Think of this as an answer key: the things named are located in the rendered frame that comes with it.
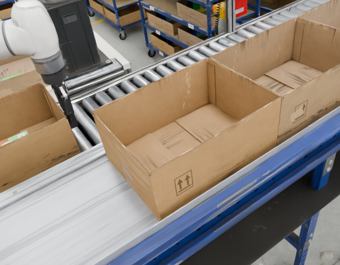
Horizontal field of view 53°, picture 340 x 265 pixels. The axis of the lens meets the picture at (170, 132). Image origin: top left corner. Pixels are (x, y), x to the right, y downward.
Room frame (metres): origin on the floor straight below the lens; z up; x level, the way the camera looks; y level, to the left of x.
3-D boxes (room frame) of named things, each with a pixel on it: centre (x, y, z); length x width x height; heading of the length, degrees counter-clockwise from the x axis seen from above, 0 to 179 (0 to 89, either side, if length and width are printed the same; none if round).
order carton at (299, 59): (0.89, -0.39, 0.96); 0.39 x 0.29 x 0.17; 118
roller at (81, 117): (1.04, 0.28, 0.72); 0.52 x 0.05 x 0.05; 28
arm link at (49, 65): (0.99, 0.34, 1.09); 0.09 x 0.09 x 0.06
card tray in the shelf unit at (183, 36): (2.47, -0.41, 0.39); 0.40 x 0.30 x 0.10; 29
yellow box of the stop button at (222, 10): (1.76, -0.34, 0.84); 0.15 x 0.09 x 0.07; 118
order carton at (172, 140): (0.71, -0.05, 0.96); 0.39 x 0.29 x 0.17; 119
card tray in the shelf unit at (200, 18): (2.47, -0.42, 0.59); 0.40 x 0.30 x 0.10; 26
